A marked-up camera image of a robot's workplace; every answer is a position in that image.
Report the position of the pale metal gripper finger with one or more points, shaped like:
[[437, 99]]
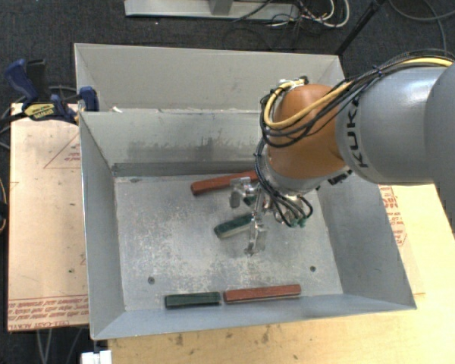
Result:
[[252, 237], [262, 237]]

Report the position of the dark green flat block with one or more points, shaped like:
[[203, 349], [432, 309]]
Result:
[[233, 225], [192, 300]]

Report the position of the red-brown flat block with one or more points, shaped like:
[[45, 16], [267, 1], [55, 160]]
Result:
[[216, 183], [261, 293]]

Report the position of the grey metal bin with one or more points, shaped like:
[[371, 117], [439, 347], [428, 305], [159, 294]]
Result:
[[174, 222]]

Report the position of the brown cardboard board, red print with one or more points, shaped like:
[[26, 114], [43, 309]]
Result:
[[45, 211]]

